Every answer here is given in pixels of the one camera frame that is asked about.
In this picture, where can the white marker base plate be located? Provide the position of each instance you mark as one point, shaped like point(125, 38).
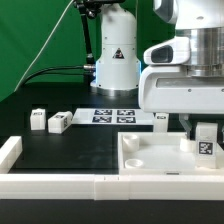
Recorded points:
point(91, 116)

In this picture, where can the white U-shaped fence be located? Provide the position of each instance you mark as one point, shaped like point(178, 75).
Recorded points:
point(101, 186)

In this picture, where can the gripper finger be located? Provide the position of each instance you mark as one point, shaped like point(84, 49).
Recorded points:
point(186, 124)

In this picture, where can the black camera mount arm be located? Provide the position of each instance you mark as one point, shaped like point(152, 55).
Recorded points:
point(89, 9)

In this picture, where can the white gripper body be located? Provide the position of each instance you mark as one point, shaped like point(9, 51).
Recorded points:
point(168, 89)

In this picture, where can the white square tabletop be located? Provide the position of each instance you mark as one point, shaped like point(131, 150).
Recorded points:
point(171, 153)

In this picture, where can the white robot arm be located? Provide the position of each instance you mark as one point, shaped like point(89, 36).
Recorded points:
point(202, 21)

